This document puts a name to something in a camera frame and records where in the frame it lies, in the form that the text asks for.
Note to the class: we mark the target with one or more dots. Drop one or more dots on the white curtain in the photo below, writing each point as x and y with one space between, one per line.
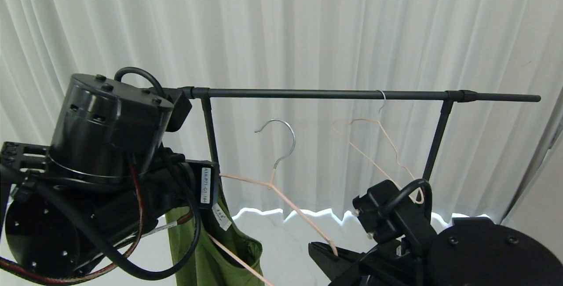
308 26

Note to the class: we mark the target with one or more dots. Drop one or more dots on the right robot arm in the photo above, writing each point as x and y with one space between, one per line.
484 255

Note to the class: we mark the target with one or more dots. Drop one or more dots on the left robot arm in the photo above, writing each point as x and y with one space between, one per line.
110 123

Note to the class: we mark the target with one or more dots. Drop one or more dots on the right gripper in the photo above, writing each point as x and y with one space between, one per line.
387 273

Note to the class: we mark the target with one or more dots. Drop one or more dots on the pink clothes hanger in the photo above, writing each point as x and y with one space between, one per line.
378 116
303 219

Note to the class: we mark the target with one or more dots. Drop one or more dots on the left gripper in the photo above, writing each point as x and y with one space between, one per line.
202 185

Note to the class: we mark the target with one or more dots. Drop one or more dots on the green printed shirt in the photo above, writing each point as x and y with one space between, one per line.
237 251

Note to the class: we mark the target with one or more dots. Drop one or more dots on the black clothes rack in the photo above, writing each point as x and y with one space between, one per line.
330 94

